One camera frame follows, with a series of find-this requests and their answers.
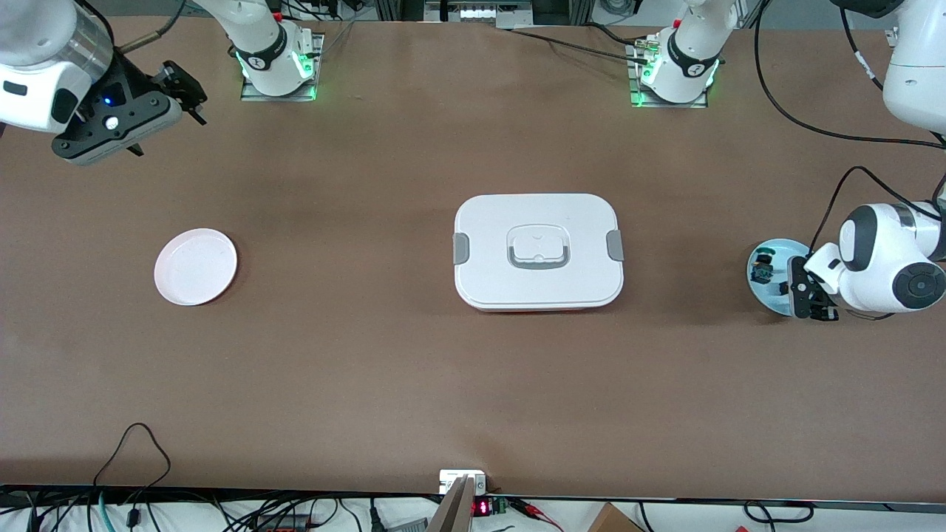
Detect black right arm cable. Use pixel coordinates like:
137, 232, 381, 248
78, 0, 187, 54

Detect aluminium frame with label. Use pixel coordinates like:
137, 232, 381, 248
425, 0, 533, 30

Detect black cable across table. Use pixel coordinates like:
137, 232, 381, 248
510, 28, 651, 64

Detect white round plate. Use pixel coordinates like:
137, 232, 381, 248
154, 228, 239, 307

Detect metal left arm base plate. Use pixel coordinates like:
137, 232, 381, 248
627, 41, 710, 109

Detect black looped cable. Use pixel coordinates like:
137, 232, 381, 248
92, 423, 172, 532

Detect brown cardboard piece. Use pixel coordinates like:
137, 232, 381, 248
588, 502, 644, 532

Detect grey slanted bar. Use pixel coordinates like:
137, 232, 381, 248
426, 477, 475, 532

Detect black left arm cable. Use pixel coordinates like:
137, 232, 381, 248
754, 0, 946, 256

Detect teal cable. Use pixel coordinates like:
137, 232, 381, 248
87, 491, 112, 532

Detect white lidded box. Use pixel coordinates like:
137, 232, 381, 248
452, 194, 625, 314

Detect thin black cable loop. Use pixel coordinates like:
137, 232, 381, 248
743, 501, 815, 524

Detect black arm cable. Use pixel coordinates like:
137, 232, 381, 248
754, 0, 946, 256
78, 0, 187, 54

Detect light blue round plate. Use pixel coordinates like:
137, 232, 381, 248
746, 238, 814, 318

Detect red clip leads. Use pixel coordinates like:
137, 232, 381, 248
510, 498, 564, 531

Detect small white bracket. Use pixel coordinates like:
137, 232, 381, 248
439, 470, 487, 494

